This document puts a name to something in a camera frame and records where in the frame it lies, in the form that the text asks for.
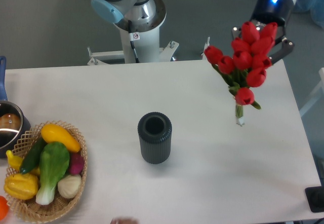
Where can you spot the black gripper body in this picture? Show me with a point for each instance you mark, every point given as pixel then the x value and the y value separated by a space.
pixel 267 11

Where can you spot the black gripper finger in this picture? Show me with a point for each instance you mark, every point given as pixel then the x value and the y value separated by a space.
pixel 236 31
pixel 282 48

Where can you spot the red tulip bouquet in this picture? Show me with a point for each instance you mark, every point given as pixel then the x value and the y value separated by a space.
pixel 246 68

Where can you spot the dark grey ribbed vase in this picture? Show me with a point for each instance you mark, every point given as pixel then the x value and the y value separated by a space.
pixel 155 135

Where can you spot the person hand at bottom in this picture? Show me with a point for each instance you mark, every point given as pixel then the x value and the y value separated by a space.
pixel 124 220

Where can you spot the blue plastic bag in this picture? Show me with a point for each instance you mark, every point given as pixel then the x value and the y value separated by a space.
pixel 313 7

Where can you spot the black device at edge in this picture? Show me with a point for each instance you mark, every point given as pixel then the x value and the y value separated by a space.
pixel 315 198

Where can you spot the purple radish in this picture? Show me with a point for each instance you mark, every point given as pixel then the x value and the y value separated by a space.
pixel 76 164

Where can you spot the yellow squash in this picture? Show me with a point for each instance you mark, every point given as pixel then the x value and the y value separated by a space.
pixel 56 133

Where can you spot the green bok choy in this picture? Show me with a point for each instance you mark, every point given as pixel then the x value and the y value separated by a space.
pixel 54 161

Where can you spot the white garlic bulb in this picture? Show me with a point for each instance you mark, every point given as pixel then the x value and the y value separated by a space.
pixel 69 186

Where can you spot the green cucumber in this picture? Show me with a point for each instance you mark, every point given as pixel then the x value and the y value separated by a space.
pixel 32 158

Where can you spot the yellow gourd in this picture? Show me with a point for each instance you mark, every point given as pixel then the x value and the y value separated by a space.
pixel 16 161

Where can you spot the yellow pumpkin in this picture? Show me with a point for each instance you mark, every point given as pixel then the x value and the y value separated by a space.
pixel 21 186

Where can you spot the woven wicker basket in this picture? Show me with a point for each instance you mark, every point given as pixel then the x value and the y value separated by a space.
pixel 29 210

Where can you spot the orange fruit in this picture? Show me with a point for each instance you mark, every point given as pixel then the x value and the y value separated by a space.
pixel 4 208

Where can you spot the white frame at right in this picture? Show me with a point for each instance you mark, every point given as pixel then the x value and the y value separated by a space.
pixel 314 96

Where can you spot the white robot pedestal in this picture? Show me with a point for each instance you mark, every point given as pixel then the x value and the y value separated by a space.
pixel 139 32

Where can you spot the blue handled steel pot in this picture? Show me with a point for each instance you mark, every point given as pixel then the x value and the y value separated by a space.
pixel 13 121

